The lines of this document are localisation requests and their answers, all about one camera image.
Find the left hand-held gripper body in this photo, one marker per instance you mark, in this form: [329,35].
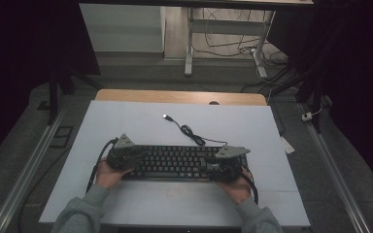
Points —
[124,142]

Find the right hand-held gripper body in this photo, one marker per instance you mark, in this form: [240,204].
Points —
[231,151]

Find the black computer keyboard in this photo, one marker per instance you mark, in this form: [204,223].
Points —
[175,160]

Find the person's right hand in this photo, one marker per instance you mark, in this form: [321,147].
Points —
[236,192]

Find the person's left hand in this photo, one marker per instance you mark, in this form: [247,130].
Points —
[110,178]

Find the white table board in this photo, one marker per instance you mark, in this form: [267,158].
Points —
[175,204]

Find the white paper tag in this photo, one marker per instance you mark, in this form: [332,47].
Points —
[287,145]

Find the wooden table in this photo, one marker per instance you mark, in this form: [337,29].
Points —
[175,96]

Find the small white box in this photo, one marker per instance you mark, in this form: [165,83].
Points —
[307,116]

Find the black metal stand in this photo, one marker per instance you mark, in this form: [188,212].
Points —
[53,97]
[315,93]

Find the white cabinet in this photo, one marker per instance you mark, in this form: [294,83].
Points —
[123,29]

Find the aluminium rail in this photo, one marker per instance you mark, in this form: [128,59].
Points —
[336,174]
[26,174]

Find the white metal desk frame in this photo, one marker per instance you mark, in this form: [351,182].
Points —
[226,26]

